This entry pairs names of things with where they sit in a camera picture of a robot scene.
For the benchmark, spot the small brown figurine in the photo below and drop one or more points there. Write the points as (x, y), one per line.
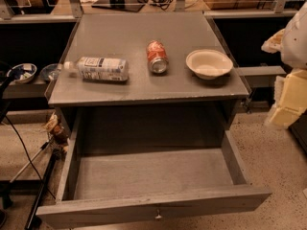
(57, 132)

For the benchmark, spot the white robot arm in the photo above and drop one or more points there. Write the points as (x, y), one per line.
(291, 42)

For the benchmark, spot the open grey top drawer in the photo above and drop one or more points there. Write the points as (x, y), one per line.
(98, 188)

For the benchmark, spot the blue white bowl with items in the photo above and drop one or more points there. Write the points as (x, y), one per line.
(22, 73)

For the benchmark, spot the clear plastic water bottle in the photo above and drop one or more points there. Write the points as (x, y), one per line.
(99, 68)

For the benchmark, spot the white paper bowl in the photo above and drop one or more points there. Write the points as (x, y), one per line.
(209, 64)

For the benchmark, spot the red soda can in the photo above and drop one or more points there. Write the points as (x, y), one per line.
(157, 57)

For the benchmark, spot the blue glass bowl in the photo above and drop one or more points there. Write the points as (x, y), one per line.
(50, 72)

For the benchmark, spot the grey cabinet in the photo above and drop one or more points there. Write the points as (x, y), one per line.
(148, 111)

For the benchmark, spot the long grey shelf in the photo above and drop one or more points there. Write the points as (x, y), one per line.
(41, 39)

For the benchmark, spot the black monitor stand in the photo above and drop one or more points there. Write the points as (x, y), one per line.
(119, 5)

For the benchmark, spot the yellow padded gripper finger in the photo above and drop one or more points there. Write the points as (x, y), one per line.
(290, 100)

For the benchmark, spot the small drawer knob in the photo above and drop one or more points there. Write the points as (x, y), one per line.
(158, 215)

